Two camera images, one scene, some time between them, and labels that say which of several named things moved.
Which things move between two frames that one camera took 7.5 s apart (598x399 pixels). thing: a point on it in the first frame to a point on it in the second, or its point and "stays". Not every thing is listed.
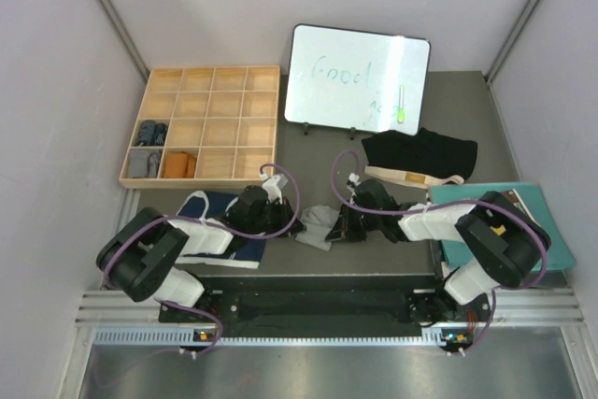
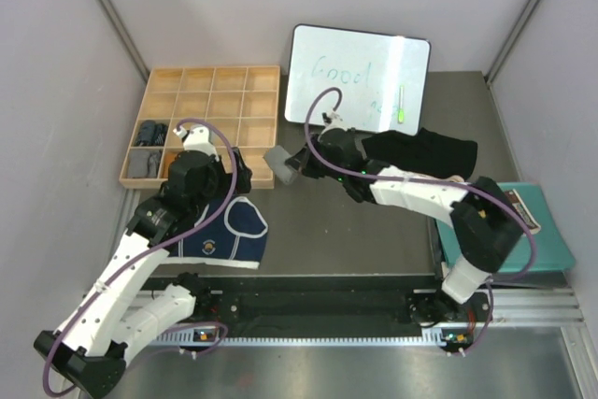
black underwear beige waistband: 424,159 stays
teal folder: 556,255 stays
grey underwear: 318,221 to 277,156
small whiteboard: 349,79 stays
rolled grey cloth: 143,163 stays
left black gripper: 283,209 to 243,178
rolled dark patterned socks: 151,134 stays
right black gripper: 345,230 to 303,163
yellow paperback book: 516,199 stays
